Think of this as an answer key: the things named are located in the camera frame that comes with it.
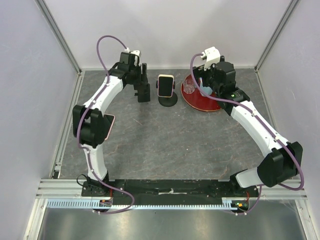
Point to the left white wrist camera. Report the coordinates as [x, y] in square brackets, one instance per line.
[137, 55]

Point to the black round-base phone stand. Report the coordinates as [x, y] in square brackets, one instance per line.
[168, 101]

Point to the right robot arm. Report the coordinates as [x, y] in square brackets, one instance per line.
[281, 164]

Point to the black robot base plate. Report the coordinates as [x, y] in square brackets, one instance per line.
[181, 191]

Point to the slotted cable duct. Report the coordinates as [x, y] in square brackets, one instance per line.
[99, 204]

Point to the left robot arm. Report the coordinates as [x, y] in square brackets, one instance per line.
[91, 124]

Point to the black folding phone stand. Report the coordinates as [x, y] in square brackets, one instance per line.
[142, 92]

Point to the right aluminium frame post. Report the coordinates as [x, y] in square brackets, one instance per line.
[276, 33]

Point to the red round tray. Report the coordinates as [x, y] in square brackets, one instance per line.
[198, 102]

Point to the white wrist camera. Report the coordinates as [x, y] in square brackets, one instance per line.
[210, 56]
[137, 55]

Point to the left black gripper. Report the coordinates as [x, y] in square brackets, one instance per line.
[142, 78]

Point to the light blue mug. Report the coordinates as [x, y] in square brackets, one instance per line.
[205, 90]

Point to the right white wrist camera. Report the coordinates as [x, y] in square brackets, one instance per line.
[210, 56]

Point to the aluminium frame post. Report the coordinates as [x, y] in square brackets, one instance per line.
[58, 34]
[276, 33]

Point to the pink phone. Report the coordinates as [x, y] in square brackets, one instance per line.
[110, 120]

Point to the clear drinking glass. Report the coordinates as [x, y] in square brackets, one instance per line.
[188, 85]

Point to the left aluminium frame post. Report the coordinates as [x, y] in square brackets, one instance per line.
[58, 34]

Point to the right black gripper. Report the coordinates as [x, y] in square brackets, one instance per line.
[199, 72]

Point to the pink-cased smartphone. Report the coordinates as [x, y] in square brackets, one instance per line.
[165, 85]

